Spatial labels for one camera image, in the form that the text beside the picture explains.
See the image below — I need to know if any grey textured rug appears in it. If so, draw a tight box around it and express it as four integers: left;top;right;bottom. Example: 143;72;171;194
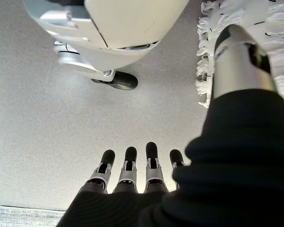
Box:
0;204;66;227

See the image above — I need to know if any white fringed cloth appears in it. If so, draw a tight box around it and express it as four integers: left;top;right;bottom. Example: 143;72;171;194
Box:
195;0;284;109

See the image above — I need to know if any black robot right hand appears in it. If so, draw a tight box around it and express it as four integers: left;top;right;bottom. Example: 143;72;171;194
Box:
56;25;284;227

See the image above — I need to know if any silver robot right leg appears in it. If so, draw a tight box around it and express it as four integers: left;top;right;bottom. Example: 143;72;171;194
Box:
22;0;190;91

